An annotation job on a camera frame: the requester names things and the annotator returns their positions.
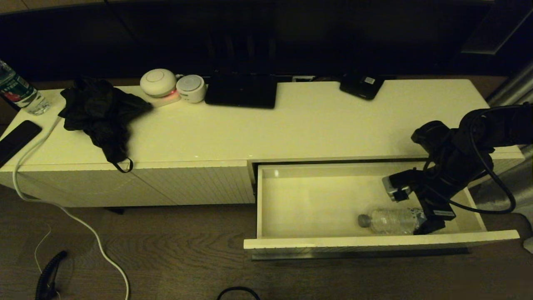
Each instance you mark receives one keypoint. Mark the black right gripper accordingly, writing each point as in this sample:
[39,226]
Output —
[437,191]

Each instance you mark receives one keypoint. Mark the black crumpled cloth bag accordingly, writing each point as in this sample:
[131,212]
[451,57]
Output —
[100,112]

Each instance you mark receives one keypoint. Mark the small black device with label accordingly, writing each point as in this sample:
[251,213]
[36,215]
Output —
[361,88]

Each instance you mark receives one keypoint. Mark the white round dome device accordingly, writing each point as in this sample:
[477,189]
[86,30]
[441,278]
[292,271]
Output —
[157,82]

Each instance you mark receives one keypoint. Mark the flat white base with red light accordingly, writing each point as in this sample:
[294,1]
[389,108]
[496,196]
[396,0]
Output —
[166,100]

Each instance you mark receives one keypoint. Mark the small white cylinder speaker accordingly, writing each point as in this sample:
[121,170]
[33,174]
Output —
[190,88]

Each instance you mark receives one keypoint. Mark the grey curtain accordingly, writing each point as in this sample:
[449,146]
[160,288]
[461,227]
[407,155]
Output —
[512,179]

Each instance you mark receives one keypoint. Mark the black flat box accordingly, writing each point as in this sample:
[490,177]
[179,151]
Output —
[241,91]

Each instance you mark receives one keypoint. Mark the black smartphone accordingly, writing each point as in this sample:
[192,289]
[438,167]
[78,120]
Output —
[16,141]

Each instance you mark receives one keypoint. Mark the clear bottle with grey cap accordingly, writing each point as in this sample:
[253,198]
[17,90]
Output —
[391,221]

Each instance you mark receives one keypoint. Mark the white low cabinet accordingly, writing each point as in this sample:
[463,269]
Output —
[250,129]

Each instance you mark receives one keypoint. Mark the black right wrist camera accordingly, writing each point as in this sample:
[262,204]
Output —
[431,137]

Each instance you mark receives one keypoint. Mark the water bottle with green label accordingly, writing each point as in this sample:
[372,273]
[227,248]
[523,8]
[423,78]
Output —
[18,91]

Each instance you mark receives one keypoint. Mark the dark framed wall panel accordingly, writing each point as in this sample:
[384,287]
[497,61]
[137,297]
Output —
[495,29]

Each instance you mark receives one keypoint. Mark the white wall socket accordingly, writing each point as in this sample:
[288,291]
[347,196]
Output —
[304,78]

